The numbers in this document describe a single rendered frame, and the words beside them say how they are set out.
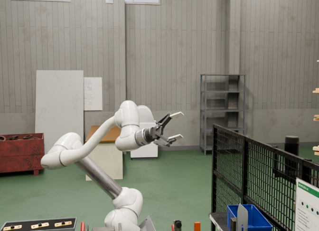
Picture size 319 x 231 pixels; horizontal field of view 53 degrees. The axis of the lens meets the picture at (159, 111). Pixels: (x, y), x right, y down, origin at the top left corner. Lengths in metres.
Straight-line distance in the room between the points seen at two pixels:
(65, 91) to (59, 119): 0.69
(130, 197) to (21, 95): 6.97
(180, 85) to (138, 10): 2.26
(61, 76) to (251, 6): 5.45
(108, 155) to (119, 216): 4.27
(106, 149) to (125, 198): 4.13
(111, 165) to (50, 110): 2.58
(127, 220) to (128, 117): 0.73
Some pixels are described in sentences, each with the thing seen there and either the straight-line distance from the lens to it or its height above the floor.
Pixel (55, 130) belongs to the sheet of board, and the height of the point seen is 0.72.
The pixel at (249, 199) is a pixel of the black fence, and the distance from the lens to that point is 2.21.
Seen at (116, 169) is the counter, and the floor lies 0.19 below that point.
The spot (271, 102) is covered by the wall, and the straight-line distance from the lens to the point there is 9.84.
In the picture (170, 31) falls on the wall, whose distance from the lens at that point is 8.94.
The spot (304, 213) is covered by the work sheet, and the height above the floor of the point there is 1.30.
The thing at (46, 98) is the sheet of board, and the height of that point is 1.49.
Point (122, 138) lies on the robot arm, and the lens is 1.78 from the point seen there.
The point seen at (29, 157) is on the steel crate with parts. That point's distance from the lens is 7.07.
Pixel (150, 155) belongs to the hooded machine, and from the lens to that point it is 7.97.
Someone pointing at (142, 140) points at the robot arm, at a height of 1.60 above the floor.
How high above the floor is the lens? 1.91
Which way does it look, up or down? 5 degrees down
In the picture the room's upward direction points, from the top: straight up
